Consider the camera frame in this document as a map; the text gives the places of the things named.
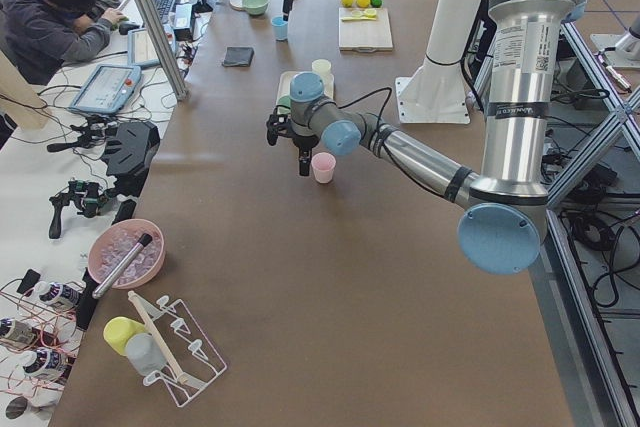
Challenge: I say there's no wooden cutting board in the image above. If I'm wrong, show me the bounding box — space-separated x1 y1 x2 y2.
338 7 394 53

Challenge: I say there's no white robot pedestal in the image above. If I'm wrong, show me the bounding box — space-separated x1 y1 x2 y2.
396 0 481 124

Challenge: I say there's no yellow cup on rack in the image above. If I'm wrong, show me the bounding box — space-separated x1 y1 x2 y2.
103 316 147 356

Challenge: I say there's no green cup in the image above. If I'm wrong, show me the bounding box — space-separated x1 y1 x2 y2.
276 95 291 115

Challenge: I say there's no blue cup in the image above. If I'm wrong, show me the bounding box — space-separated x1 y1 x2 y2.
271 16 288 42

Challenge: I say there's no white wire cup rack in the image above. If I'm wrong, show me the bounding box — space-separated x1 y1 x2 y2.
137 293 228 408

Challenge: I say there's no blue teach pendant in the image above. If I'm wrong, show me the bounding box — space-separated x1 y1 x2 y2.
68 64 142 115
127 24 179 69

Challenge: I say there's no yellow plastic knife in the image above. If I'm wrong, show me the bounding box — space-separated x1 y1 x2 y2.
340 16 378 22

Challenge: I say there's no cream cup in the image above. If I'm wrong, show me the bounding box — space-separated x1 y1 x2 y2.
311 58 334 87

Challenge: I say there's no grey folded cloth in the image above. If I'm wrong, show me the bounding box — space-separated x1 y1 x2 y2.
222 46 254 67

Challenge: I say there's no cream rabbit tray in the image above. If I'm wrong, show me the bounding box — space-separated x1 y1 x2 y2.
276 71 334 101

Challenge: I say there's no pink bowl with ice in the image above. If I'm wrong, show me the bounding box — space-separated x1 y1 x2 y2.
87 218 167 291

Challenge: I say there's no pink cup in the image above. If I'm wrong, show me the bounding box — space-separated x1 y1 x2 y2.
311 152 336 184

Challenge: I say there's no wooden stick on rack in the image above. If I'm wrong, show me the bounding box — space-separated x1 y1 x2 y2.
127 290 188 385

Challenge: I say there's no grey cup on rack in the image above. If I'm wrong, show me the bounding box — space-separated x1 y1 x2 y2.
125 333 167 376

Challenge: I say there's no green bowl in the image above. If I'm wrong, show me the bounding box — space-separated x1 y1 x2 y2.
241 0 269 16

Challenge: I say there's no seated person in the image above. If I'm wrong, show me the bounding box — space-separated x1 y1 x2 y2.
1 0 127 85

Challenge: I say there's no aluminium frame post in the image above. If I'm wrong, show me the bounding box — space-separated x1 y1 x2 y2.
134 0 188 101

